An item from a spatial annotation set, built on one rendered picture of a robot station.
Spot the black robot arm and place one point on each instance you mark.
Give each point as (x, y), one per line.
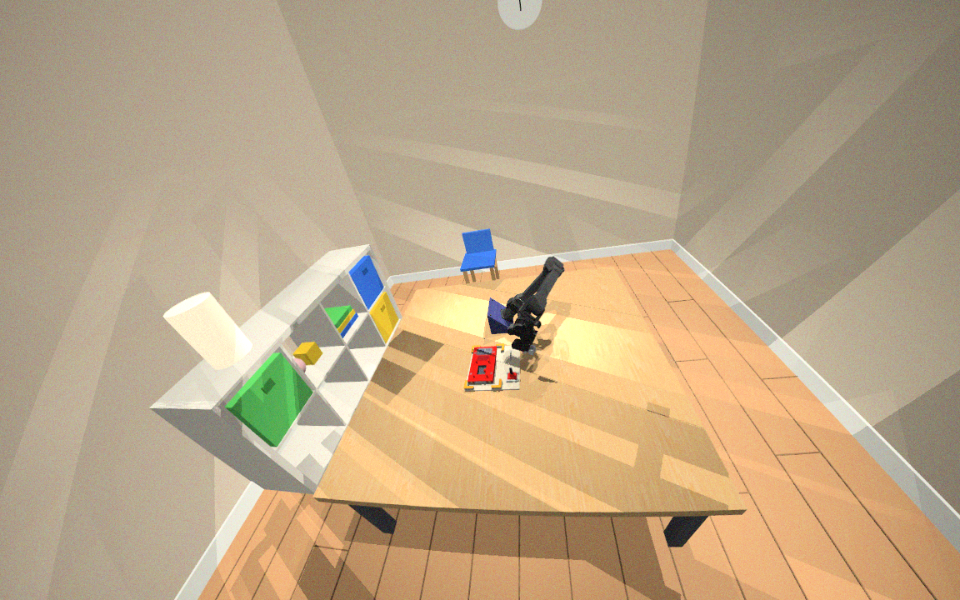
(526, 303)

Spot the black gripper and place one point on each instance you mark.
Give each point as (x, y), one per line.
(523, 344)

